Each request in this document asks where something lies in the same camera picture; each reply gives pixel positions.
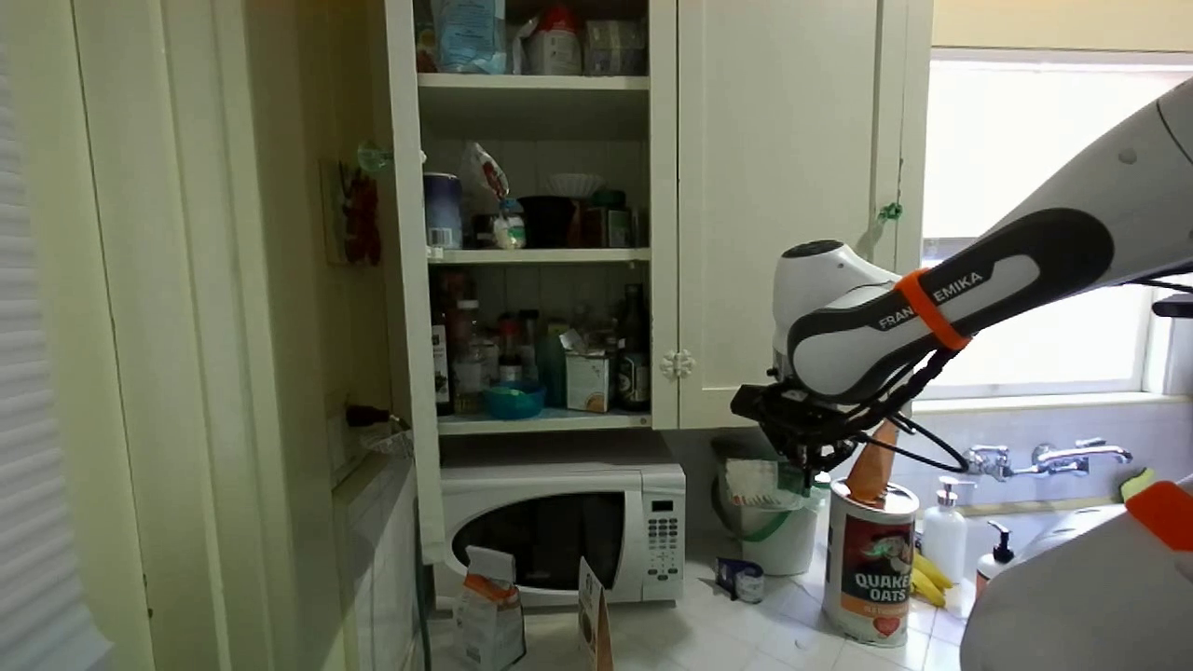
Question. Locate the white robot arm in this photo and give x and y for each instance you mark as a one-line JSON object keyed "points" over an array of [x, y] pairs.
{"points": [[856, 344]]}

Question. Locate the dark bottle bottom shelf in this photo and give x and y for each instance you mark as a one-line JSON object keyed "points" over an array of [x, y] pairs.
{"points": [[632, 370]]}

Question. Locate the white carton bottom shelf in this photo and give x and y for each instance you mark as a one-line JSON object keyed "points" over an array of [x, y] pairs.
{"points": [[585, 386]]}

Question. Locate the teal bowl on shelf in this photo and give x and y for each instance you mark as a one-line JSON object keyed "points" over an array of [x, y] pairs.
{"points": [[511, 403]]}

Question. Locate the blue container middle shelf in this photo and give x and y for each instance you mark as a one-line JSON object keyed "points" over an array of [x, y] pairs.
{"points": [[443, 211]]}

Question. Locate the clear plastic bag top shelf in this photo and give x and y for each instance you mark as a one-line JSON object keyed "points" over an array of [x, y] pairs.
{"points": [[472, 34]]}

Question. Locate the white microwave oven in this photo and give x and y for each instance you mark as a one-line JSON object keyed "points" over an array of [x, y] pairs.
{"points": [[622, 519]]}

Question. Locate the white bucket green lid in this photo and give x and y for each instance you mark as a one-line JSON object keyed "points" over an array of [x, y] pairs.
{"points": [[773, 514]]}

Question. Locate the red hanging ornament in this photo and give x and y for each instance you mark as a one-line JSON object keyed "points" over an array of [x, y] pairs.
{"points": [[359, 204]]}

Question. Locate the cream cabinet door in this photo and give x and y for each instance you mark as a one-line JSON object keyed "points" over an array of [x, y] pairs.
{"points": [[768, 124]]}

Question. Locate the small dark jar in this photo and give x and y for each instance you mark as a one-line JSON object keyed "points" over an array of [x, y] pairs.
{"points": [[741, 581]]}

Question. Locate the brown cardboard box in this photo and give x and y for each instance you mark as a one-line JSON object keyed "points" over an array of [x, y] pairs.
{"points": [[593, 617]]}

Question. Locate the small paper box orange band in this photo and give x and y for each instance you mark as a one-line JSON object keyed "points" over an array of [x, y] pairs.
{"points": [[489, 612]]}

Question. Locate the orange snack bag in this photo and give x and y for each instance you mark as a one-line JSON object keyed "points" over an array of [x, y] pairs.
{"points": [[872, 469]]}

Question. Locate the white soap dispenser bottle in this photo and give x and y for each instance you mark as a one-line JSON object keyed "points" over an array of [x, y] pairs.
{"points": [[946, 530]]}

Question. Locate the chrome sink faucet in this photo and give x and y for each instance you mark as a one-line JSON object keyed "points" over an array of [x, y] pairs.
{"points": [[1050, 460]]}

